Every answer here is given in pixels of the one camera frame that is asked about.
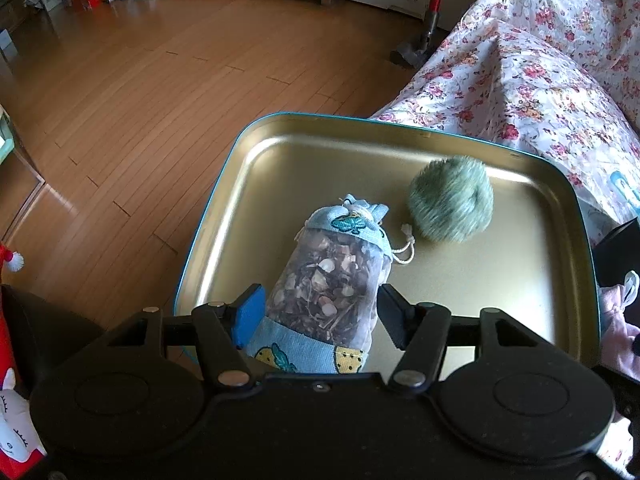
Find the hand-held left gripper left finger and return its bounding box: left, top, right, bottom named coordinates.
left=107, top=284, right=266, bottom=389

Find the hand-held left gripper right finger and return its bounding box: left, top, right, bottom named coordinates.
left=379, top=284, right=554, bottom=394

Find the mesh herb sachet pouch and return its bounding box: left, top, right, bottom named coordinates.
left=245, top=194, right=392, bottom=375

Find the gold tin tray teal rim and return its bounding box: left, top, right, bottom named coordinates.
left=173, top=111, right=601, bottom=377

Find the pink cloth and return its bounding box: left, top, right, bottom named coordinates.
left=599, top=285, right=640, bottom=378

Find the green fluffy pom-pom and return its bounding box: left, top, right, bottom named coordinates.
left=406, top=157, right=495, bottom=242

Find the red white plush toy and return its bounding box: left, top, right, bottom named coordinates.
left=0, top=242, right=48, bottom=480

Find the floral bedsheet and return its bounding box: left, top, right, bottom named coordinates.
left=369, top=0, right=640, bottom=241

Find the red stick vacuum cleaner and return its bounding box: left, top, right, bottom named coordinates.
left=390, top=0, right=451, bottom=68

